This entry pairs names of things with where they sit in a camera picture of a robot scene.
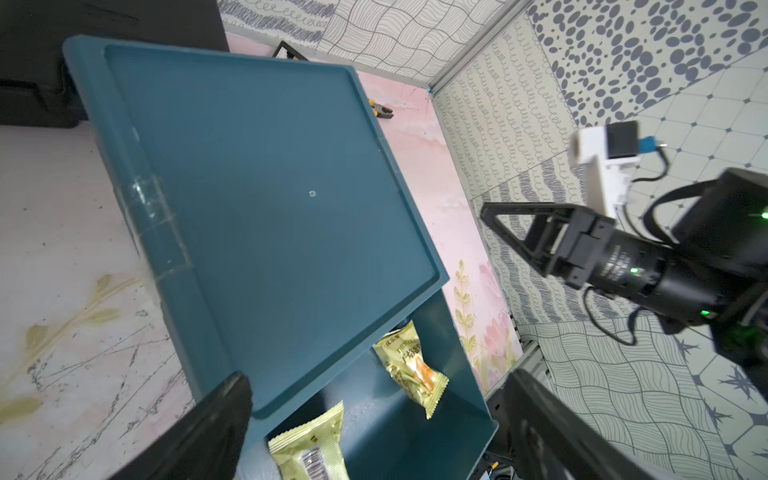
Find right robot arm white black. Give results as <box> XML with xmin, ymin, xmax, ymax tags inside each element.
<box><xmin>481</xmin><ymin>168</ymin><xmax>767</xmax><ymax>378</ymax></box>

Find green cookie packet one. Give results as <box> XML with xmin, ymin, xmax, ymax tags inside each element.
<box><xmin>268</xmin><ymin>401</ymin><xmax>349</xmax><ymax>480</ymax></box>

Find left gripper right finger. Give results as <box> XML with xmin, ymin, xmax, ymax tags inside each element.
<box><xmin>505</xmin><ymin>369</ymin><xmax>677</xmax><ymax>480</ymax></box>

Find yellow handled pliers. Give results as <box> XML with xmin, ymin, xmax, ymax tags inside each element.
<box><xmin>369</xmin><ymin>100</ymin><xmax>394</xmax><ymax>119</ymax></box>

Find black case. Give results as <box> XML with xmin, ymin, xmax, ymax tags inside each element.
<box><xmin>1</xmin><ymin>0</ymin><xmax>229</xmax><ymax>129</ymax></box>

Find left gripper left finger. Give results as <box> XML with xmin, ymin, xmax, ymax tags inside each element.
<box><xmin>112</xmin><ymin>372</ymin><xmax>252</xmax><ymax>479</ymax></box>

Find black bit tray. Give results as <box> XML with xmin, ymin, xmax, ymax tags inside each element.
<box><xmin>272</xmin><ymin>41</ymin><xmax>307</xmax><ymax>61</ymax></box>

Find green cookie packet two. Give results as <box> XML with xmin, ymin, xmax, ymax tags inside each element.
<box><xmin>373</xmin><ymin>321</ymin><xmax>449</xmax><ymax>420</ymax></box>

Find teal drawer cabinet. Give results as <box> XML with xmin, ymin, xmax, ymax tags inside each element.
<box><xmin>70</xmin><ymin>41</ymin><xmax>447</xmax><ymax>430</ymax></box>

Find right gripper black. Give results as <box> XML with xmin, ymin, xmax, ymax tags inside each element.
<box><xmin>480</xmin><ymin>202</ymin><xmax>666</xmax><ymax>312</ymax></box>

